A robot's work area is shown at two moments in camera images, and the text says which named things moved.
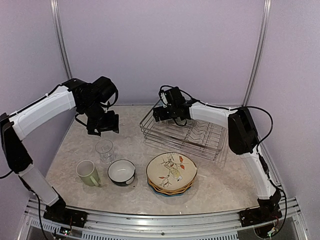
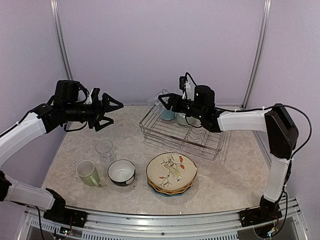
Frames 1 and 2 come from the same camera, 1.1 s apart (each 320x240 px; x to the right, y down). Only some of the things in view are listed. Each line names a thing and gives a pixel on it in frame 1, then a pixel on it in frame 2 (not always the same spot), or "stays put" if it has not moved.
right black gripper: [163, 115] → [172, 100]
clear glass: [105, 147] stays put
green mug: [86, 170] stays put
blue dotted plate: [166, 195] stays put
